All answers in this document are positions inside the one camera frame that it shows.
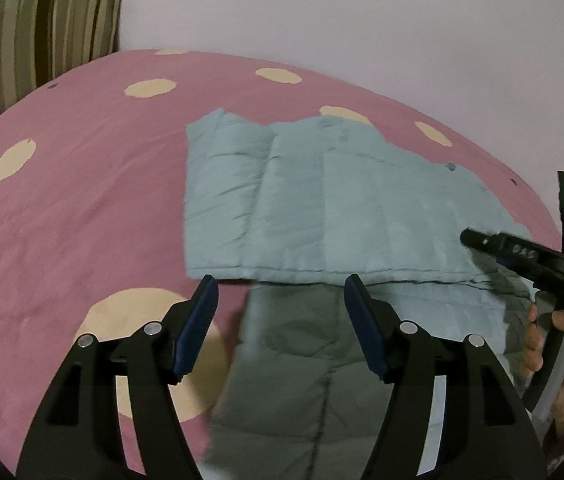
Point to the striped cushion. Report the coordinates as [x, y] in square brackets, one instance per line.
[36, 25]

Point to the pink bedspread with cream dots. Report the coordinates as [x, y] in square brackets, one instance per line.
[86, 185]

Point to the light blue puffer jacket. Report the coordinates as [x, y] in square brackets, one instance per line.
[312, 200]

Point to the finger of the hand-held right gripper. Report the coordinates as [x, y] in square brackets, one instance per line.
[507, 247]

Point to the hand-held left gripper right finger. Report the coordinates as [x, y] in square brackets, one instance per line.
[363, 321]

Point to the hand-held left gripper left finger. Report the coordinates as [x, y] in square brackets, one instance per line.
[196, 321]

